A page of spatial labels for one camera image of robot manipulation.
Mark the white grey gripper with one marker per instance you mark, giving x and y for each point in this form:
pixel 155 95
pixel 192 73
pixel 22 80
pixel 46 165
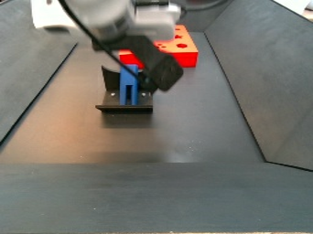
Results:
pixel 111 18

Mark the blue square-circle two-leg object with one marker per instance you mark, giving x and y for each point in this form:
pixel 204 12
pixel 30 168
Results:
pixel 129 88

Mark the red fixture block with holes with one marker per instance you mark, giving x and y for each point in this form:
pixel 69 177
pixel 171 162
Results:
pixel 181 47

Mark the black curved regrasp stand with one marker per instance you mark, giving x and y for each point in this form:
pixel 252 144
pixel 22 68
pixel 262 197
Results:
pixel 112 100

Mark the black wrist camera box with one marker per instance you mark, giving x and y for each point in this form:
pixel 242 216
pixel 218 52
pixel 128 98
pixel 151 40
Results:
pixel 161 68

